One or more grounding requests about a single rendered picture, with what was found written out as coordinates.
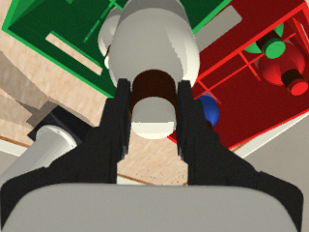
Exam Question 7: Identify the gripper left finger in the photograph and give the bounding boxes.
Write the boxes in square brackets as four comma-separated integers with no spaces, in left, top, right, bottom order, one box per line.
[0,78,131,231]

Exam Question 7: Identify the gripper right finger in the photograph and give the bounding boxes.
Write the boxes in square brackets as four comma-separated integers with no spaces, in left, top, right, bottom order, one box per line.
[176,79,303,232]

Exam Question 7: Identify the red plastic bottle crate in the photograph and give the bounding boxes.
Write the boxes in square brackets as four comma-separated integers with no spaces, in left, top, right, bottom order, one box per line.
[192,0,309,150]

